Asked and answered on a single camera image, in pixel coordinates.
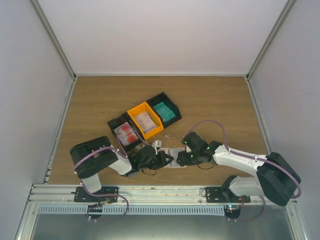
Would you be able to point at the aluminium rail frame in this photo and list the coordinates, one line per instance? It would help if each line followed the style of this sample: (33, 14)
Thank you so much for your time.
(154, 195)

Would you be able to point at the teal cards stack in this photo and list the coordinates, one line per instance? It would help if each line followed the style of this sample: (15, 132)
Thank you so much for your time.
(164, 112)

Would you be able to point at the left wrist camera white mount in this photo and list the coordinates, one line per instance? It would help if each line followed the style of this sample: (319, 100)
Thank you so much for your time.
(157, 144)

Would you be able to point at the orange bin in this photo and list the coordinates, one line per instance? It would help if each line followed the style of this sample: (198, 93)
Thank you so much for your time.
(133, 112)

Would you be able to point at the grey slotted cable duct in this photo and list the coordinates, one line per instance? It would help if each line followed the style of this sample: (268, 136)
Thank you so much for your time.
(207, 210)

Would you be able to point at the red white cards stack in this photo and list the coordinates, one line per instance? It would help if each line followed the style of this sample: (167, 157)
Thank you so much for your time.
(127, 136)

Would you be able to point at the aluminium corner post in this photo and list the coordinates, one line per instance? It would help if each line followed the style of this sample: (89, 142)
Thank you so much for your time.
(48, 28)
(284, 13)

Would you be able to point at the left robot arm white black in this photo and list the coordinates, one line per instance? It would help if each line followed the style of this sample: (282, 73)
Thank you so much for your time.
(93, 156)

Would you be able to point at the right aluminium corner post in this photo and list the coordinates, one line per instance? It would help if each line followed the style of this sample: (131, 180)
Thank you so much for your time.
(284, 13)

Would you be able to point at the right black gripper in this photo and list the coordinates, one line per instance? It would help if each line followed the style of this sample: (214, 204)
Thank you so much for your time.
(184, 160)

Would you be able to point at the white pink cards stack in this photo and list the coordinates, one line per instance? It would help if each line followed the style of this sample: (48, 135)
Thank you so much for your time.
(145, 122)

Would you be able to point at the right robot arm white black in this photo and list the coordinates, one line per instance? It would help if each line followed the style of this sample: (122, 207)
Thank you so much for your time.
(270, 176)

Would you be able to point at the left aluminium corner post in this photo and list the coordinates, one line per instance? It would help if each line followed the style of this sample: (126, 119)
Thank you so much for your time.
(48, 28)

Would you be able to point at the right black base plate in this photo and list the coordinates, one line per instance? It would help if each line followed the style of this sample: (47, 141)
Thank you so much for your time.
(219, 194)

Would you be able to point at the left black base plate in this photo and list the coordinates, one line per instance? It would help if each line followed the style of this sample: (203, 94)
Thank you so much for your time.
(81, 196)

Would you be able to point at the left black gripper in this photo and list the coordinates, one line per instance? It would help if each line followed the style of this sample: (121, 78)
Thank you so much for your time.
(162, 155)

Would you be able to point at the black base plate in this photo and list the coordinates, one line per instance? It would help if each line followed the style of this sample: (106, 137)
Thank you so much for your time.
(219, 194)
(81, 196)

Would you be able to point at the black bin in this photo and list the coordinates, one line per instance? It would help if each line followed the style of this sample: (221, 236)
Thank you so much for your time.
(113, 123)
(162, 97)

